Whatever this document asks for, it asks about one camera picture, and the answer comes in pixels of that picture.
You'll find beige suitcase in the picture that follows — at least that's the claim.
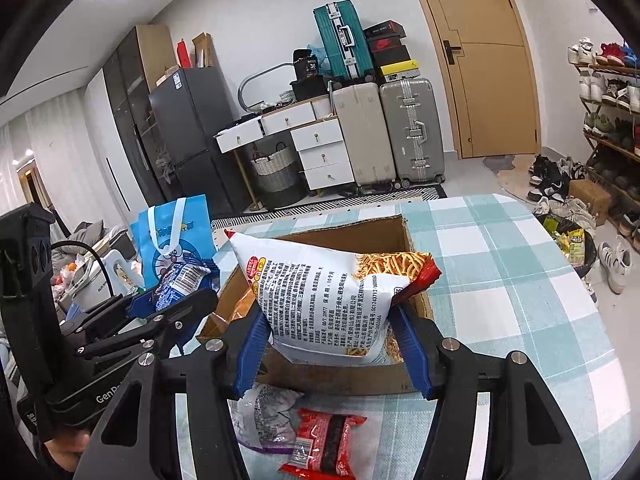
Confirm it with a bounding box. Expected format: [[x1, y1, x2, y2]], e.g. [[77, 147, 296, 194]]
[[331, 81, 398, 196]]

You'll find white appliance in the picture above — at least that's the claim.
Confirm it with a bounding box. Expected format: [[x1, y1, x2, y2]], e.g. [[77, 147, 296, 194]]
[[52, 249, 138, 321]]

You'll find small cardboard box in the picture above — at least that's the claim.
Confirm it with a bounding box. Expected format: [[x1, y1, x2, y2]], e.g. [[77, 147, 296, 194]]
[[567, 179, 613, 226]]

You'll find brown cardboard box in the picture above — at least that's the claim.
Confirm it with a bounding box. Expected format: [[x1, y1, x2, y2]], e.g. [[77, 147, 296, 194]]
[[196, 214, 436, 396]]

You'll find black cable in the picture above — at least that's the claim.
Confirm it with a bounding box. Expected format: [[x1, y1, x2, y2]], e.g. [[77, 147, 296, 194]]
[[49, 240, 117, 301]]

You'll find white fries snack bag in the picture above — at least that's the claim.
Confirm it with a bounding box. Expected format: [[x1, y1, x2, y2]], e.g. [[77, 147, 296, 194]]
[[224, 229, 443, 367]]

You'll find teal checked tablecloth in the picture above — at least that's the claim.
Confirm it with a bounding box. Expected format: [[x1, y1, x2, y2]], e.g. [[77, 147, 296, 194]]
[[175, 192, 633, 480]]

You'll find woven basket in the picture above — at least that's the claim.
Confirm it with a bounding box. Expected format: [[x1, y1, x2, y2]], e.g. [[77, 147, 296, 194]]
[[250, 142, 307, 211]]

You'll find yellow black shoe box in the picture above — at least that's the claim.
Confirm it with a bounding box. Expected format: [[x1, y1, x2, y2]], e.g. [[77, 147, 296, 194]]
[[375, 58, 420, 82]]

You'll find white drawer cabinet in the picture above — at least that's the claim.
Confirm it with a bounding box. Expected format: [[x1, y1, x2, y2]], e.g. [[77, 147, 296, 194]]
[[215, 95, 357, 198]]

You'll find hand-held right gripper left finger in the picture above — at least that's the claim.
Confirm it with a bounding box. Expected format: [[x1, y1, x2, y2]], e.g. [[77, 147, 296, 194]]
[[75, 311, 274, 480]]

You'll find black trash bin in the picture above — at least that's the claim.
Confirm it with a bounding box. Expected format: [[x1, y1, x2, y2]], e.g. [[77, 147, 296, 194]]
[[535, 212, 598, 281]]

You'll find white curtain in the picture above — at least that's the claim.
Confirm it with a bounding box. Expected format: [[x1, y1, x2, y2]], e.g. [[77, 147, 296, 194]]
[[0, 95, 108, 231]]

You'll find wooden door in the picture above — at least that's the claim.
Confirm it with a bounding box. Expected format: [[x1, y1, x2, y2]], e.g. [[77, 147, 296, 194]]
[[402, 0, 543, 160]]

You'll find black shoe box red logo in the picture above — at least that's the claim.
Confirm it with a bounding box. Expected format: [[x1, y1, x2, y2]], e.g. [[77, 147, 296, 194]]
[[367, 35, 408, 59]]

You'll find dark glass cabinet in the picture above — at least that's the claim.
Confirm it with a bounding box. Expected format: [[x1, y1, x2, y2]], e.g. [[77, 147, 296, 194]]
[[102, 25, 176, 211]]

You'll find pile of sneakers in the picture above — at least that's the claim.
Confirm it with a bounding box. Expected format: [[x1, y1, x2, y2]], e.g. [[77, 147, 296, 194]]
[[527, 154, 633, 295]]

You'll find silver suitcase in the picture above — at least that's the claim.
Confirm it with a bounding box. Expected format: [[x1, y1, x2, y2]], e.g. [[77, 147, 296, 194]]
[[379, 77, 447, 186]]

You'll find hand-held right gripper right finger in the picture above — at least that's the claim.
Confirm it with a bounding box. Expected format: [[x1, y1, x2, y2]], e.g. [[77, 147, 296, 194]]
[[390, 304, 586, 480]]

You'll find dark grey fridge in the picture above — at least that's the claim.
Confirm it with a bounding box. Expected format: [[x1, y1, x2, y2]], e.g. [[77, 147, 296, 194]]
[[148, 66, 251, 213]]

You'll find wooden shoe rack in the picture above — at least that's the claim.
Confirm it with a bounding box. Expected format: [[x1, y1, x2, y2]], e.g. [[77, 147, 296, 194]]
[[567, 37, 640, 256]]

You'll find grey cloth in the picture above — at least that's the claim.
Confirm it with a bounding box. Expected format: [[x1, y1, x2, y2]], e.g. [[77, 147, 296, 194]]
[[65, 220, 128, 252]]

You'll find beige grey doormat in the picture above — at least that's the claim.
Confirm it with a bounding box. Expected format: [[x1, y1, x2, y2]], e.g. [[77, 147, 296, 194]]
[[487, 152, 551, 201]]

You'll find black white patterned rug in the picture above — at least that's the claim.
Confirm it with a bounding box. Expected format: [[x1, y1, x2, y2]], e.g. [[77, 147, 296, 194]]
[[210, 184, 448, 231]]

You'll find red black snack packet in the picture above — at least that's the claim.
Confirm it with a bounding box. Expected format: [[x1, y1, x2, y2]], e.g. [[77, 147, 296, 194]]
[[278, 407, 368, 478]]

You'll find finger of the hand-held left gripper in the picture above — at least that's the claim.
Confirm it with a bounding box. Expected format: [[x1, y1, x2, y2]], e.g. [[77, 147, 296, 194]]
[[60, 290, 168, 346], [75, 287, 219, 361]]

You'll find shoe rack with shoes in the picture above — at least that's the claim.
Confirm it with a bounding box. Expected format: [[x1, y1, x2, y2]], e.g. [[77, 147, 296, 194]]
[[567, 37, 640, 251]]

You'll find blue snack packet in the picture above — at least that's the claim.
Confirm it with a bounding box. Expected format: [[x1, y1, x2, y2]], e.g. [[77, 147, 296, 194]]
[[152, 255, 213, 313]]

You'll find grey purple snack packet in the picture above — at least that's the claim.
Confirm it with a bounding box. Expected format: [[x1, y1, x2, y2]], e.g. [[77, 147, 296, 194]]
[[230, 382, 306, 456]]

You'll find teal suitcase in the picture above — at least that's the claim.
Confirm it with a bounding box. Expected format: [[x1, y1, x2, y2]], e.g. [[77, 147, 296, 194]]
[[313, 2, 376, 83]]

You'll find black labelled box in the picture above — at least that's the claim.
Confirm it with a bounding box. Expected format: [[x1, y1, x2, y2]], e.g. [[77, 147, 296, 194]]
[[292, 48, 326, 81]]

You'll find blue cartoon gift bag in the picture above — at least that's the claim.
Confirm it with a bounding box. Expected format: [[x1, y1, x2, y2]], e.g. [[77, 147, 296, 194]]
[[131, 194, 219, 291]]

